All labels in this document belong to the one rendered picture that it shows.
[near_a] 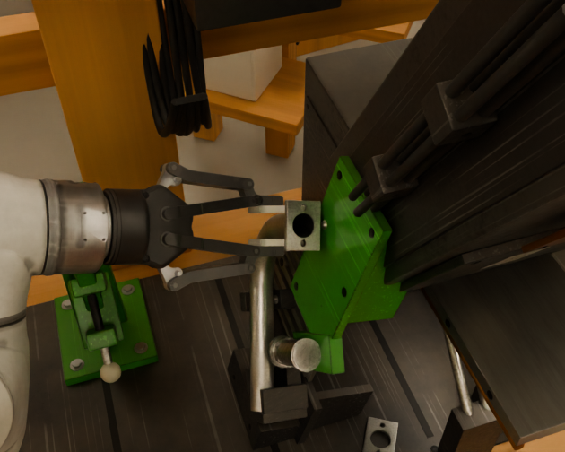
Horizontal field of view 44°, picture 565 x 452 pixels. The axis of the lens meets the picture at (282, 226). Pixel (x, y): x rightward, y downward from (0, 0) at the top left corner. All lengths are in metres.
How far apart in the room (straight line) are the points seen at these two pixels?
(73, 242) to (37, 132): 2.30
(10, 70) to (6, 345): 0.47
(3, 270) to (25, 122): 2.39
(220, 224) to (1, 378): 0.65
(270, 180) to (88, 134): 1.65
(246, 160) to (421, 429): 1.82
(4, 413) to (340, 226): 0.37
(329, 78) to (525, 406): 0.46
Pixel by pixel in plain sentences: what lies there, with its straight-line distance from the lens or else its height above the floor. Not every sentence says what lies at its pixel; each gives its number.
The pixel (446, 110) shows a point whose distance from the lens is 0.47.
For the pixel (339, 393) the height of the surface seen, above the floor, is 0.97.
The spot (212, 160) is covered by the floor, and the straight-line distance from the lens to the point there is 2.68.
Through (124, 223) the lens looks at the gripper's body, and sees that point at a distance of 0.67.
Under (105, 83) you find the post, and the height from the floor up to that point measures 1.24.
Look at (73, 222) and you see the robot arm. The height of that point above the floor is 1.31.
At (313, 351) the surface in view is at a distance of 0.81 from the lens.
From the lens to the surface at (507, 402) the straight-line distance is 0.76.
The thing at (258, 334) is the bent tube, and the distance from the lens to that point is 0.89.
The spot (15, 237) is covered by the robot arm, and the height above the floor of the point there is 1.32.
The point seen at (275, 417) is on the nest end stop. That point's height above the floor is 0.97.
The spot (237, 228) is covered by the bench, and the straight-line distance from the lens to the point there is 1.21.
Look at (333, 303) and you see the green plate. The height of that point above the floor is 1.14.
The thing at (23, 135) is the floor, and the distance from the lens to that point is 2.95.
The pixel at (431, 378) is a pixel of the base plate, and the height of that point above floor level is 0.90.
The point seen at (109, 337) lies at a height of 0.99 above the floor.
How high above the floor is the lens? 1.77
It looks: 47 degrees down
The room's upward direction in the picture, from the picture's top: straight up
